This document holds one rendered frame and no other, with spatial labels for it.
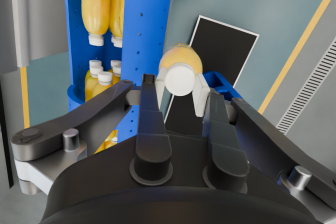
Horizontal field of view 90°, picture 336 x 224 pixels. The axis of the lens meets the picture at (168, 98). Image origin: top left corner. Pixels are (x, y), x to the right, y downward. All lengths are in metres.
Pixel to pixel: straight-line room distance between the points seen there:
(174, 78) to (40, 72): 2.01
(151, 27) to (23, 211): 3.75
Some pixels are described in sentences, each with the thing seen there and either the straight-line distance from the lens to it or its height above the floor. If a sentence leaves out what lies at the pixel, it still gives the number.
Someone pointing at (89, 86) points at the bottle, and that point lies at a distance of 0.58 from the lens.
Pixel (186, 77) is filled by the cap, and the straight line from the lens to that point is 0.21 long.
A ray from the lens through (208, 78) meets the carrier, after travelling 1.56.
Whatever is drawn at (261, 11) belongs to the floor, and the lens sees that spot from 1.78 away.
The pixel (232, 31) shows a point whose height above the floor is 0.15.
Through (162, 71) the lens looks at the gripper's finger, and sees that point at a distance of 0.19.
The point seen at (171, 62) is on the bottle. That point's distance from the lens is 0.24.
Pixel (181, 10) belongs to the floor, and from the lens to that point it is 1.63.
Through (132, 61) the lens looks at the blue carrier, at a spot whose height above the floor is 1.21.
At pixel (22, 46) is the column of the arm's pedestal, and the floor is 0.99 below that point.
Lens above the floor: 1.62
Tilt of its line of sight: 66 degrees down
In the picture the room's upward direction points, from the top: 174 degrees counter-clockwise
